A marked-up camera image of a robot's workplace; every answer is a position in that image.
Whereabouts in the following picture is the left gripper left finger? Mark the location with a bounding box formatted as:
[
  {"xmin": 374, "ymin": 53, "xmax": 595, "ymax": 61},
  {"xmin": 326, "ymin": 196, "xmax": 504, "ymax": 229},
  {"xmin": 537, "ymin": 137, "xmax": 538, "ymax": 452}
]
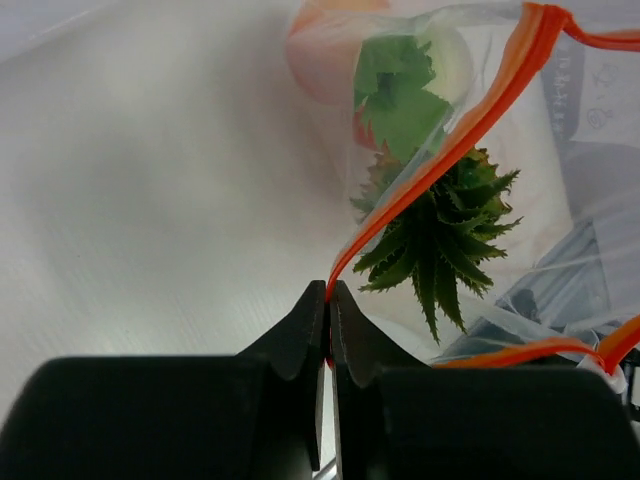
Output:
[{"xmin": 1, "ymin": 280, "xmax": 326, "ymax": 479}]

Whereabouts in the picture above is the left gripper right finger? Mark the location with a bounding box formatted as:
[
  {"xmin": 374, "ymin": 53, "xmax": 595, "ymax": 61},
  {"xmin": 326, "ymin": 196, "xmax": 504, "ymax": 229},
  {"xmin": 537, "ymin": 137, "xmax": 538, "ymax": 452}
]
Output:
[{"xmin": 327, "ymin": 282, "xmax": 639, "ymax": 479}]

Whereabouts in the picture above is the orange fake pineapple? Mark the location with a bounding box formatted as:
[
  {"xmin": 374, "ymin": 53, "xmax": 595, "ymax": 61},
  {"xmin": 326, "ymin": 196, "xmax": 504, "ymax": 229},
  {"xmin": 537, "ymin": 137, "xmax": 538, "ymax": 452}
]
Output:
[{"xmin": 353, "ymin": 148, "xmax": 520, "ymax": 339}]

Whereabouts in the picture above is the clear zip bag orange seal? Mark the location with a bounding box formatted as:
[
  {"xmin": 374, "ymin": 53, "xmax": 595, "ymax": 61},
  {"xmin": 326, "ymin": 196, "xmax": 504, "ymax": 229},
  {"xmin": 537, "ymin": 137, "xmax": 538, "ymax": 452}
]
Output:
[{"xmin": 298, "ymin": 1, "xmax": 639, "ymax": 370}]

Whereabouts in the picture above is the white fake radish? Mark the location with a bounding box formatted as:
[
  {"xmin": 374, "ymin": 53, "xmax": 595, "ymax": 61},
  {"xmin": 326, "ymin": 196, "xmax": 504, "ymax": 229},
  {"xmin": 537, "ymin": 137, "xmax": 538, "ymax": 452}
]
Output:
[{"xmin": 353, "ymin": 26, "xmax": 473, "ymax": 163}]

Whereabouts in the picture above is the fake peach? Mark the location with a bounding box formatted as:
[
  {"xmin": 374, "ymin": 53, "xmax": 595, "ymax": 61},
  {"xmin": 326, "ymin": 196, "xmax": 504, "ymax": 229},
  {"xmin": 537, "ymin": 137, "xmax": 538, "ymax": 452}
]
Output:
[{"xmin": 285, "ymin": 1, "xmax": 390, "ymax": 106}]

